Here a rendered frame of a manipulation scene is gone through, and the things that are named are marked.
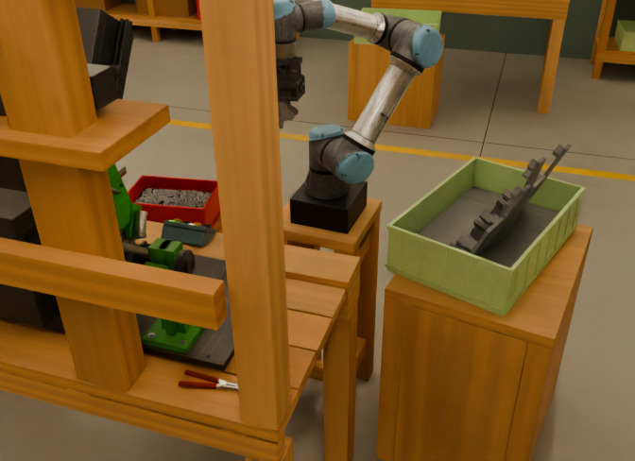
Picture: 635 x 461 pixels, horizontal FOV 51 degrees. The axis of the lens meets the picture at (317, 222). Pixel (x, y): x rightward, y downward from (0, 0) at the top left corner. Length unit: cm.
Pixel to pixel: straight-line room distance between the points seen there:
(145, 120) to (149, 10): 631
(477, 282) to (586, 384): 118
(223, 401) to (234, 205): 58
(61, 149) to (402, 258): 118
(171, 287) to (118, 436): 156
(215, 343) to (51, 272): 48
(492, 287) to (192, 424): 92
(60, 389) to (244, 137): 94
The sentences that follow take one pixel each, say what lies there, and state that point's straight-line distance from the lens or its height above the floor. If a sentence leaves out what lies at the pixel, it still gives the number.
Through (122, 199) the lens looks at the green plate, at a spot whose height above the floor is 114.
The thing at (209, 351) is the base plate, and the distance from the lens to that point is 172.
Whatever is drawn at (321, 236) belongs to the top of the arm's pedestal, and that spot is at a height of 85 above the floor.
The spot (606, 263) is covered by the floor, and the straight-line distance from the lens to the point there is 388.
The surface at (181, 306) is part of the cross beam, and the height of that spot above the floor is 123.
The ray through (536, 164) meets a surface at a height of 115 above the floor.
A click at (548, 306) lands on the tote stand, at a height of 79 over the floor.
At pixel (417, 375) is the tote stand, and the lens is 226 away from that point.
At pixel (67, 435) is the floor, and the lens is 289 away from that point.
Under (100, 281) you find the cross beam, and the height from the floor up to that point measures 125.
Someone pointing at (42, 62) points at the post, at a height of 168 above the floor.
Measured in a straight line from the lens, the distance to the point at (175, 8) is 760.
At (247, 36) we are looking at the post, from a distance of 107.
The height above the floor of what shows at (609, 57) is 22.
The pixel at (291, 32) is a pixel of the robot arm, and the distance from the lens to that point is 184.
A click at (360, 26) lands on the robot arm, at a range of 211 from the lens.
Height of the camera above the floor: 204
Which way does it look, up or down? 31 degrees down
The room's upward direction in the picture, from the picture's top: 1 degrees counter-clockwise
